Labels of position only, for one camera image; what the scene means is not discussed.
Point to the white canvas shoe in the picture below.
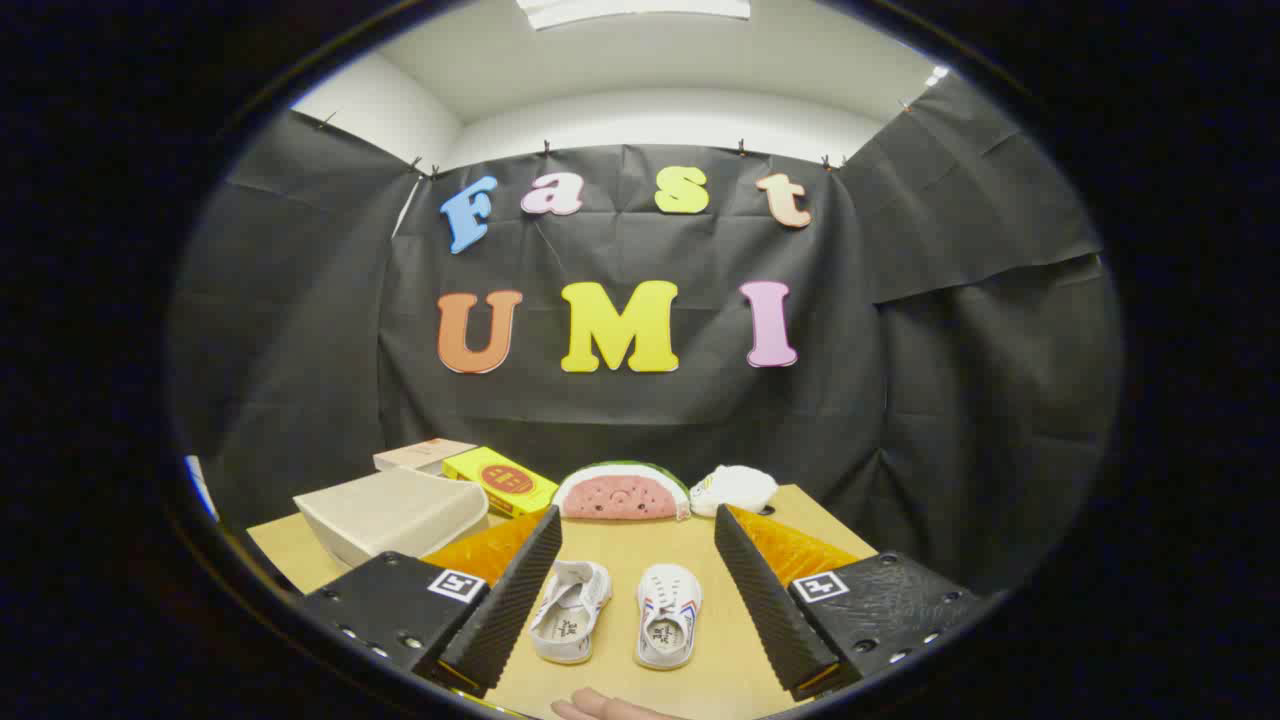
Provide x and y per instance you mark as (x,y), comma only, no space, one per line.
(668,615)
(570,610)

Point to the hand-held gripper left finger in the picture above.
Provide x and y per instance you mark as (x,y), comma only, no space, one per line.
(510,610)

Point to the watermelon slice plush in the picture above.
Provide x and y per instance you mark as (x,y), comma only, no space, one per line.
(620,495)

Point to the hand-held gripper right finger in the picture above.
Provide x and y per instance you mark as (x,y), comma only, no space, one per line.
(770,610)

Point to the beige storage box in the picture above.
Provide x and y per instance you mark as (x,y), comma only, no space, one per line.
(390,510)

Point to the large ceiling light panel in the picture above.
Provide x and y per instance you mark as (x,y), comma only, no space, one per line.
(630,10)

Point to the white plush toy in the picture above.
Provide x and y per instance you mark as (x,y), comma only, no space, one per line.
(735,488)

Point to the small ceiling light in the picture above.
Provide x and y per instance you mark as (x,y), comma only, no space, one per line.
(936,76)

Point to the yellow book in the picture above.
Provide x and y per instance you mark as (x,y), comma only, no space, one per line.
(500,482)

